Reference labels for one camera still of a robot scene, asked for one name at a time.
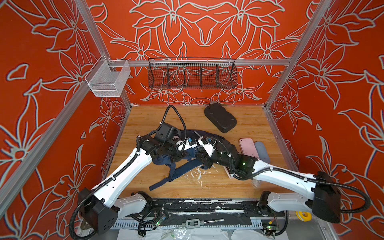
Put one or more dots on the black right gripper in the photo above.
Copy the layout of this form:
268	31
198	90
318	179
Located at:
205	158

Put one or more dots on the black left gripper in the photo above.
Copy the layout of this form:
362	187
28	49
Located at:
180	155

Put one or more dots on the navy blue student backpack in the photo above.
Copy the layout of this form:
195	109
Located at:
193	156

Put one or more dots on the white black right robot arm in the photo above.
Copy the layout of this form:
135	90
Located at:
321	196

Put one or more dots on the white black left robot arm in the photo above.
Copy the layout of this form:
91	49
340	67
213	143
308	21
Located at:
101	206

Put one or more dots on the pink white calculator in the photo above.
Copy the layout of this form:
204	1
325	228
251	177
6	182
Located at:
227	170

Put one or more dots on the pink pencil case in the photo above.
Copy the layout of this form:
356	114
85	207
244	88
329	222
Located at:
248	148

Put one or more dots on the grey blue glasses case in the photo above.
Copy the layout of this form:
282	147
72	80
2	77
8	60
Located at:
262	152

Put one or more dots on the black hard zip case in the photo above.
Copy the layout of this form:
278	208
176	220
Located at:
220	117

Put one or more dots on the yellow tape roll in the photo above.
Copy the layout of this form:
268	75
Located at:
304	216

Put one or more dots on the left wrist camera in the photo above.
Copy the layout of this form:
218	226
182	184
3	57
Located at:
166	132

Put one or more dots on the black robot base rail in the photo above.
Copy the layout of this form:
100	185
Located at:
247	207

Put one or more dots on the white wire mesh basket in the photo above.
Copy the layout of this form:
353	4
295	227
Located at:
108	78

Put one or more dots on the black wire wall basket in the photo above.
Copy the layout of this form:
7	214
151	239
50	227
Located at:
188	73

